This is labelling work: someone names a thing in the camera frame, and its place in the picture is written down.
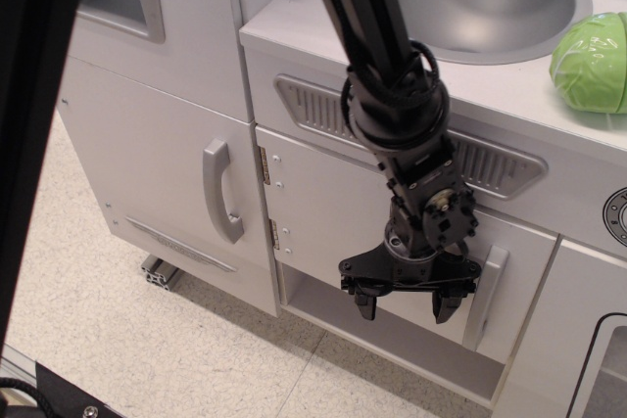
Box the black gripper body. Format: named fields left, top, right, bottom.
left=339, top=243, right=482, bottom=297

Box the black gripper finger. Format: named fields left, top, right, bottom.
left=432, top=289, right=463, bottom=324
left=354, top=289, right=377, bottom=321

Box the white cabinet door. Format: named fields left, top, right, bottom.
left=254, top=124, right=559, bottom=358

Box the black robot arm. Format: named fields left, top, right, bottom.
left=322, top=0, right=481, bottom=323

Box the grey vent panel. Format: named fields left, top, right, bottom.
left=273, top=74, right=549, bottom=200

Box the black oven dial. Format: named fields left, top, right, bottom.
left=603, top=188, right=627, bottom=246

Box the aluminium extrusion foot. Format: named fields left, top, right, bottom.
left=141, top=255, right=184, bottom=291

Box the white toy kitchen unit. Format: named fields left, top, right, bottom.
left=60, top=0, right=626, bottom=417

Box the silver sink bowl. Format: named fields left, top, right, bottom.
left=399, top=0, right=593, bottom=66

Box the green toy cabbage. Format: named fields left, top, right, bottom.
left=550, top=12, right=626, bottom=115

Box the grey fridge door handle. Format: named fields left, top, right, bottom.
left=202, top=139, right=244, bottom=244

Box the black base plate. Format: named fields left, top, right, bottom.
left=0, top=344, right=133, bottom=418

